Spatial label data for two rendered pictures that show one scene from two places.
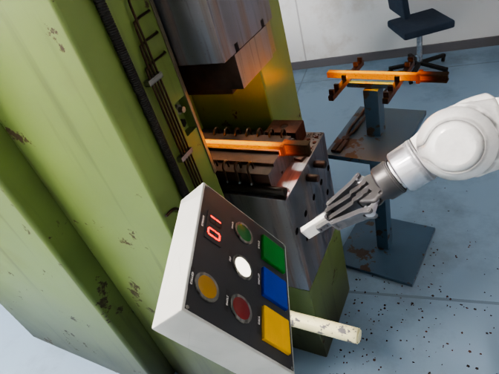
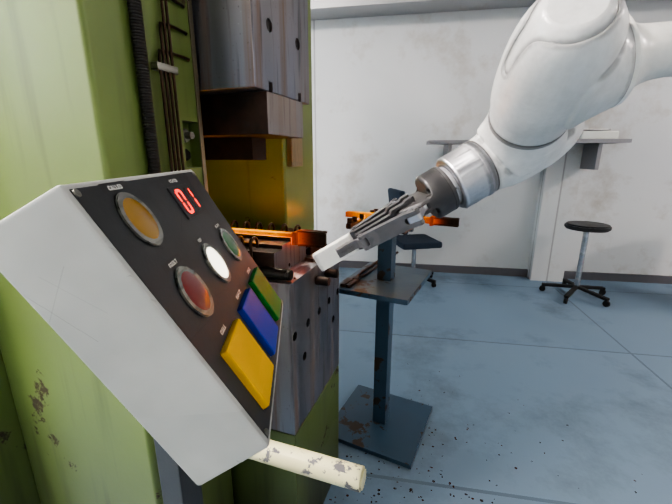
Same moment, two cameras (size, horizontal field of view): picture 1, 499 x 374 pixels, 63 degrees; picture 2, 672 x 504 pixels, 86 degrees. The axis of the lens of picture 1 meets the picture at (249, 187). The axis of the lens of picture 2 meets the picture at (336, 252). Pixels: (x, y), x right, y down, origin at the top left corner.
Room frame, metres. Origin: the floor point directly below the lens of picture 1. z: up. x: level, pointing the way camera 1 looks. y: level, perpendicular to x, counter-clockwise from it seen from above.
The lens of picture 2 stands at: (0.12, 0.05, 1.22)
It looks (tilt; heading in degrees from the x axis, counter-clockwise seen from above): 15 degrees down; 343
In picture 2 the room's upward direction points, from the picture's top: straight up
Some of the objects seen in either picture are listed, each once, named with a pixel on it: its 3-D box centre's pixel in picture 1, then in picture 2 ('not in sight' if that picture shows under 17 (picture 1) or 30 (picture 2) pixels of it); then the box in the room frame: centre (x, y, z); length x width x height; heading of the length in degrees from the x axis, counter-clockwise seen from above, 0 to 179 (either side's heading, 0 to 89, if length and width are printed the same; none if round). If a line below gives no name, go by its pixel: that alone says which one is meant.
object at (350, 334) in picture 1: (288, 317); (263, 450); (0.77, 0.01, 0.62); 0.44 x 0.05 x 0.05; 53
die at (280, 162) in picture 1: (227, 157); (228, 246); (1.23, 0.04, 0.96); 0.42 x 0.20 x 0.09; 53
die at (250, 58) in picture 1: (193, 60); (218, 119); (1.23, 0.04, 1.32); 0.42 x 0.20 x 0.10; 53
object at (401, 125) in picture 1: (376, 133); (385, 280); (1.45, -0.59, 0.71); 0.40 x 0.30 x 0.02; 136
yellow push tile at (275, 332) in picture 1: (274, 330); (246, 362); (0.48, 0.04, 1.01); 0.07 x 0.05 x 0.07; 168
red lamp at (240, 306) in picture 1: (240, 308); (195, 291); (0.49, 0.08, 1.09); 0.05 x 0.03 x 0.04; 143
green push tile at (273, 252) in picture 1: (271, 254); (263, 294); (0.68, 0.00, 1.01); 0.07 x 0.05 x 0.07; 168
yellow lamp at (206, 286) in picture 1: (206, 286); (140, 219); (0.50, 0.13, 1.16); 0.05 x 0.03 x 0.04; 143
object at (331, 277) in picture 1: (274, 277); (249, 434); (1.28, 0.02, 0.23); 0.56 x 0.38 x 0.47; 53
